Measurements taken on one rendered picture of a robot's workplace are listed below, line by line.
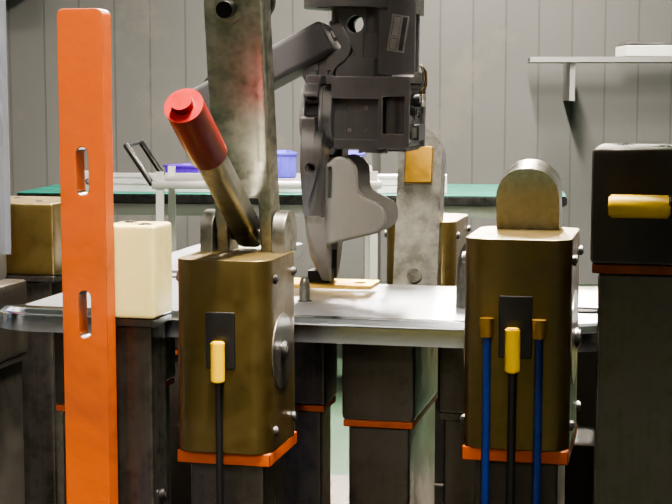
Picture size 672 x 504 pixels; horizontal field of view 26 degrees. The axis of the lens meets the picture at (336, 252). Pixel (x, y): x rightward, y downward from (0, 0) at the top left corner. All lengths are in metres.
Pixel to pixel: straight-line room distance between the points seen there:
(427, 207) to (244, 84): 0.34
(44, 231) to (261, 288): 0.39
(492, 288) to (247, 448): 0.18
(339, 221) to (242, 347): 0.23
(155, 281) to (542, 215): 0.25
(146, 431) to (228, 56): 0.25
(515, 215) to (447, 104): 8.19
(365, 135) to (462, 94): 7.97
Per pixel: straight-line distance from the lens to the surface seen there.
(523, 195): 0.84
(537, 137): 9.04
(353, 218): 1.06
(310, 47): 1.07
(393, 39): 1.06
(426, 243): 1.18
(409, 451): 1.00
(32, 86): 8.42
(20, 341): 1.19
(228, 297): 0.85
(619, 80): 9.08
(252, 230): 0.89
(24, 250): 1.22
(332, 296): 1.07
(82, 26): 0.92
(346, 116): 1.06
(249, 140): 0.88
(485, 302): 0.79
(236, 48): 0.88
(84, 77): 0.92
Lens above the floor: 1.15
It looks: 6 degrees down
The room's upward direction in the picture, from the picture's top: straight up
